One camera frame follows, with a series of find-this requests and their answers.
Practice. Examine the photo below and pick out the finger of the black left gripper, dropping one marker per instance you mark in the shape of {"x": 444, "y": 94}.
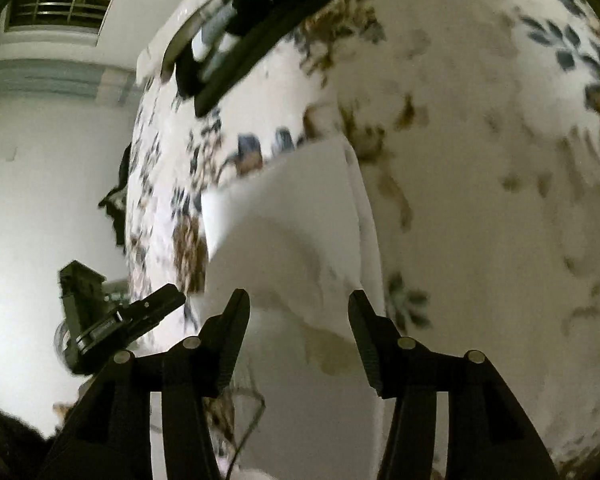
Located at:
{"x": 122, "y": 325}

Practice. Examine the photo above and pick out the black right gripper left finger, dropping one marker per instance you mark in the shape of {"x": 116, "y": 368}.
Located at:
{"x": 107, "y": 435}

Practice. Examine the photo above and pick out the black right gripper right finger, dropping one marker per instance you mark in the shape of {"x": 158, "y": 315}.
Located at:
{"x": 490, "y": 435}

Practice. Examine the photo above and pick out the white t-shirt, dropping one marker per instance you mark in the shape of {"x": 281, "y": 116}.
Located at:
{"x": 299, "y": 237}

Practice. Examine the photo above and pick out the black clothes pile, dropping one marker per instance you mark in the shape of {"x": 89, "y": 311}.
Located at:
{"x": 114, "y": 203}

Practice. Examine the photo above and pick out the green curtain left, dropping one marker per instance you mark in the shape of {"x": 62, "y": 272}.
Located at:
{"x": 110, "y": 86}

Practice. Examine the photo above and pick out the floral quilt bedspread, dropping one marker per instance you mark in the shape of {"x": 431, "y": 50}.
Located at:
{"x": 476, "y": 128}

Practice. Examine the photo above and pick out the beige folded t-shirt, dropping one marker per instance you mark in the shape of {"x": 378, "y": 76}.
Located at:
{"x": 158, "y": 58}

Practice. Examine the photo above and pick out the black striped folded garment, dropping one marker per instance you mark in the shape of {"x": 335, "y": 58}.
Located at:
{"x": 226, "y": 47}

